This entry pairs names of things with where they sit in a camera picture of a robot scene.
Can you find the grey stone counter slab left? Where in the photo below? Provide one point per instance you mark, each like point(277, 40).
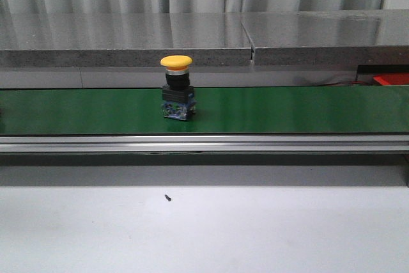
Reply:
point(122, 39)

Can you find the green conveyor belt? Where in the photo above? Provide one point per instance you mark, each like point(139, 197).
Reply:
point(305, 110)

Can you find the red plastic tray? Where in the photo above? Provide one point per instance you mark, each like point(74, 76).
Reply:
point(394, 79)

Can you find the conveyor support leg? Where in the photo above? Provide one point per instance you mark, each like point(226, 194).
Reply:
point(406, 173)

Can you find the aluminium conveyor side rail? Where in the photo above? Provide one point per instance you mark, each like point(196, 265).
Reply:
point(277, 143)

